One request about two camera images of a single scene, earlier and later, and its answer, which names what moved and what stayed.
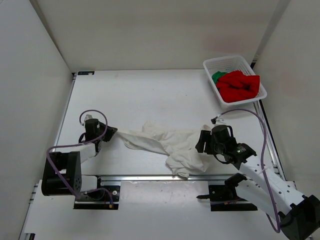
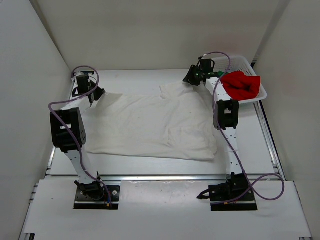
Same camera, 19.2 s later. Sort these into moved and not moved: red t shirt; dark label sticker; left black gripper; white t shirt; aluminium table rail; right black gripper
Moved: left black gripper; white t shirt; right black gripper
Not moved: red t shirt; aluminium table rail; dark label sticker
